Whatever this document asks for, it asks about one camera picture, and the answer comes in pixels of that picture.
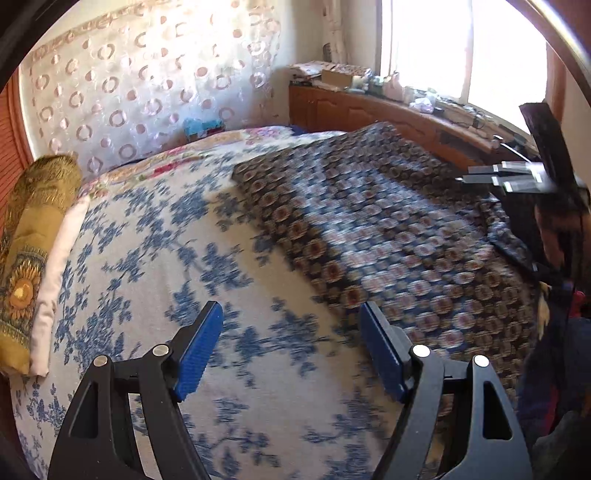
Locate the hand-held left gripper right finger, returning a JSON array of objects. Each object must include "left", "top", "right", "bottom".
[{"left": 359, "top": 301, "right": 536, "bottom": 480}]

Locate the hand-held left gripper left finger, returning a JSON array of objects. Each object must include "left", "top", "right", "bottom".
[{"left": 46, "top": 300, "right": 225, "bottom": 480}]

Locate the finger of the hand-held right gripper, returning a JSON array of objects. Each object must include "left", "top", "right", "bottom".
[
  {"left": 455, "top": 172, "right": 548, "bottom": 195},
  {"left": 490, "top": 161, "right": 546, "bottom": 176}
]

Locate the navy medallion patterned garment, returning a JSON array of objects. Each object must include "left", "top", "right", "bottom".
[{"left": 231, "top": 121, "right": 551, "bottom": 417}]

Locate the person's right hand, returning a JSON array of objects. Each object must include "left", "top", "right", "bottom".
[{"left": 533, "top": 196, "right": 585, "bottom": 278}]

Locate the white blue floral bed sheet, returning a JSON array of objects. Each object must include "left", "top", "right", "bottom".
[{"left": 11, "top": 152, "right": 417, "bottom": 480}]

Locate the pile of small items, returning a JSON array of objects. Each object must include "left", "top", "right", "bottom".
[{"left": 406, "top": 85, "right": 533, "bottom": 140}]

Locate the window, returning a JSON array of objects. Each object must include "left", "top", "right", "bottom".
[{"left": 379, "top": 0, "right": 551, "bottom": 136}]

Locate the wooden cabinet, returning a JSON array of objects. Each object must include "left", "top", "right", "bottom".
[{"left": 288, "top": 83, "right": 542, "bottom": 168}]

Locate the pale pink pillow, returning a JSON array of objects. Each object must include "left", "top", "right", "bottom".
[{"left": 30, "top": 198, "right": 91, "bottom": 377}]

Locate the cardboard box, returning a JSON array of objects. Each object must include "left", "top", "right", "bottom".
[{"left": 321, "top": 69, "right": 354, "bottom": 91}]

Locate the navy blue blanket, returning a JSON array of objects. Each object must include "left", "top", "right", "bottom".
[{"left": 288, "top": 124, "right": 347, "bottom": 137}]

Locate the floral fleece blanket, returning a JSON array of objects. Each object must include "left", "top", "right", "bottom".
[{"left": 78, "top": 124, "right": 347, "bottom": 200}]

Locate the gold patterned pillow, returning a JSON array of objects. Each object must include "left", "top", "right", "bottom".
[{"left": 0, "top": 154, "right": 84, "bottom": 376}]

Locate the patterned paper package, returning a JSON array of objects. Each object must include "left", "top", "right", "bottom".
[{"left": 288, "top": 62, "right": 325, "bottom": 82}]

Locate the lace window curtain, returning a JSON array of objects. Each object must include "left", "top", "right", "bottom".
[{"left": 318, "top": 0, "right": 385, "bottom": 64}]

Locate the blue toy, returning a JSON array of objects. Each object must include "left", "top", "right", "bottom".
[{"left": 182, "top": 117, "right": 227, "bottom": 142}]

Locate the circle patterned sheer curtain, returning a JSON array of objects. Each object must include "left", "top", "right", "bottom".
[{"left": 18, "top": 0, "right": 288, "bottom": 177}]

